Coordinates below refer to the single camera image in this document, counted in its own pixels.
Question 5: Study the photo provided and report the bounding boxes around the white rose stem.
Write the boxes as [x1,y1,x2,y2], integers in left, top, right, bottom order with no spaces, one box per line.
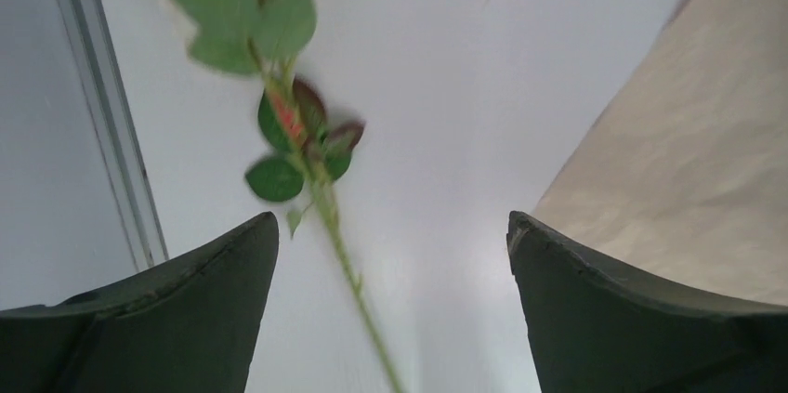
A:
[169,0,404,392]

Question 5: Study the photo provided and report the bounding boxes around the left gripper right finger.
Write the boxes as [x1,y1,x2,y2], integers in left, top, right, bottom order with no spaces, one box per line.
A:
[506,211,787,393]

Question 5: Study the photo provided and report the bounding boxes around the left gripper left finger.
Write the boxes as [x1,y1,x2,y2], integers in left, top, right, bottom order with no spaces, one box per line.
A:
[1,213,280,392]

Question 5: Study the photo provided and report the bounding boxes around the beige wrapping paper sheet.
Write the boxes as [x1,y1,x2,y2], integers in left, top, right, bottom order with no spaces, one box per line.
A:
[533,0,787,305]

